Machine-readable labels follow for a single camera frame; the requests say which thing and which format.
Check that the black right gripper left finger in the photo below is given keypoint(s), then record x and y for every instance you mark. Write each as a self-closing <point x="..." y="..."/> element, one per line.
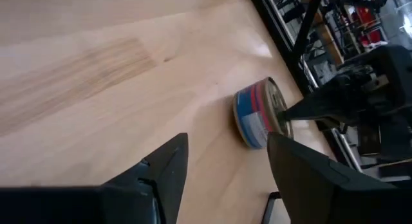
<point x="167" y="172"/>

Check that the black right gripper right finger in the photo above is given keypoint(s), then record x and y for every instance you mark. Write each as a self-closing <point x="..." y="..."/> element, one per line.
<point x="315" y="192"/>

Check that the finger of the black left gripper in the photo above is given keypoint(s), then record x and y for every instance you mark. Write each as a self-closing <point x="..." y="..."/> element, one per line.
<point x="322" y="108"/>

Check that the blue red salmon can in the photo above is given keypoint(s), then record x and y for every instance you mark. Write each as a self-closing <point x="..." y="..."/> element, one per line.
<point x="254" y="114"/>

